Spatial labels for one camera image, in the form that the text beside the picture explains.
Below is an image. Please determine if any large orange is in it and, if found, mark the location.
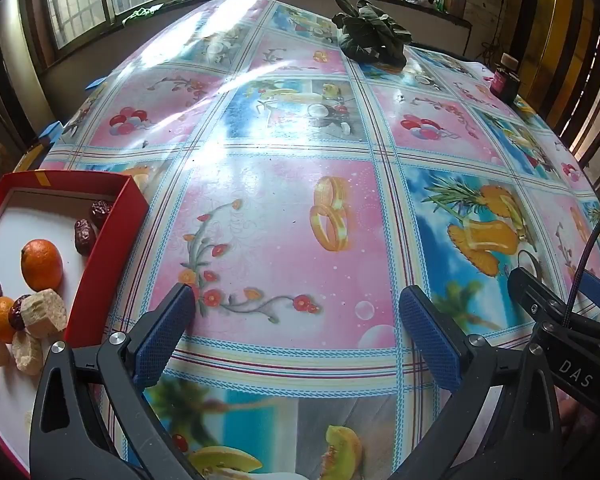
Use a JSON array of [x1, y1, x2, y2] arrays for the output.
[[21, 239, 64, 292]]

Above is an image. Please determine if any printed plastic tablecloth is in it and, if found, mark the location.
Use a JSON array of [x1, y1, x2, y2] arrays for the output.
[[30, 0, 600, 480]]

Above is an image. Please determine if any dark jar with pink label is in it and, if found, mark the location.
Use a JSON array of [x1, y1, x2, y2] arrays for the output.
[[489, 52, 520, 103]]

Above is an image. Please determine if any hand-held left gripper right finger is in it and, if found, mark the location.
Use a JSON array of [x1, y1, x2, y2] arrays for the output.
[[390, 285, 563, 480]]

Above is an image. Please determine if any red cardboard box tray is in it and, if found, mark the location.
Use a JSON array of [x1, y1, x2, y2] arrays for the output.
[[0, 170, 149, 476]]

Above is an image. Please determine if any window with metal grille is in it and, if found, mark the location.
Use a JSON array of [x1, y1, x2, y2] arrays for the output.
[[40, 0, 451, 61]]

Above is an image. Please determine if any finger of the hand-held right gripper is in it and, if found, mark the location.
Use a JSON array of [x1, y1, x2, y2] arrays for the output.
[[507, 266, 588, 331], [575, 270, 600, 341]]

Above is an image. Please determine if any leafy green vegetable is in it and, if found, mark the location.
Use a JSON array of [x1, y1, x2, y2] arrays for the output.
[[331, 0, 413, 67]]

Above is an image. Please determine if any red date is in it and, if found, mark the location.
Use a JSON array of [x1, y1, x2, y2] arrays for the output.
[[89, 200, 113, 228], [74, 218, 97, 257], [7, 294, 31, 332]]

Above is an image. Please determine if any green cloth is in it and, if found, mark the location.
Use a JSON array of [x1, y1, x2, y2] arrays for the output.
[[122, 4, 163, 26]]

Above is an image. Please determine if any small orange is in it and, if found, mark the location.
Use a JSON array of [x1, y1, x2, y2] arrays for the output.
[[0, 296, 17, 345]]

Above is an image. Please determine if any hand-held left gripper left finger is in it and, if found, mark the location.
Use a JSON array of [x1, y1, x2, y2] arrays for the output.
[[28, 282, 201, 480]]

